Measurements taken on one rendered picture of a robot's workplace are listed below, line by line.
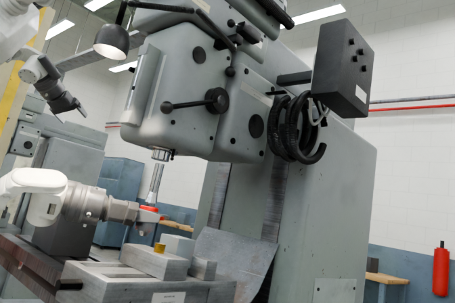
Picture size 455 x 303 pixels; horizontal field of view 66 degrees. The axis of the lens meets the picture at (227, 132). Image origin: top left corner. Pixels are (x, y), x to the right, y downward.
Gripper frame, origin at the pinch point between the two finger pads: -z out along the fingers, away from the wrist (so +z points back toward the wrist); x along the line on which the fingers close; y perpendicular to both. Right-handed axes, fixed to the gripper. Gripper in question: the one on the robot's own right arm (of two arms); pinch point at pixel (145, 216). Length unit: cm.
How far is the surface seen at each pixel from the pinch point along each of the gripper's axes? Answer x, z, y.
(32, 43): 157, 70, -87
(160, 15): -7, 10, -50
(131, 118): -7.0, 10.4, -21.6
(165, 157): -2.3, -0.9, -15.1
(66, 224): 27.9, 17.5, 8.1
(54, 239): 27.2, 19.6, 12.5
